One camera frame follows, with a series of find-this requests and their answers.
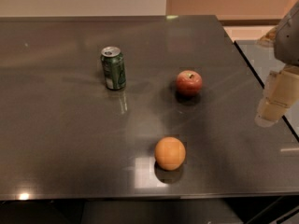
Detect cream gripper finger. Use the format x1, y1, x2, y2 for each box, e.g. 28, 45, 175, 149
255, 64, 299, 128

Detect green soda can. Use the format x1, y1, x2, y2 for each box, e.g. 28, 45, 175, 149
100, 46, 126, 91

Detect red apple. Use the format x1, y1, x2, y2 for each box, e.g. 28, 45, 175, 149
176, 70, 203, 97

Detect grey side table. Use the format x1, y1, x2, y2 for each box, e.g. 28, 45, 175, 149
235, 40, 299, 139

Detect orange fruit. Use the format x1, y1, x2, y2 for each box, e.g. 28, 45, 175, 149
154, 137, 186, 171

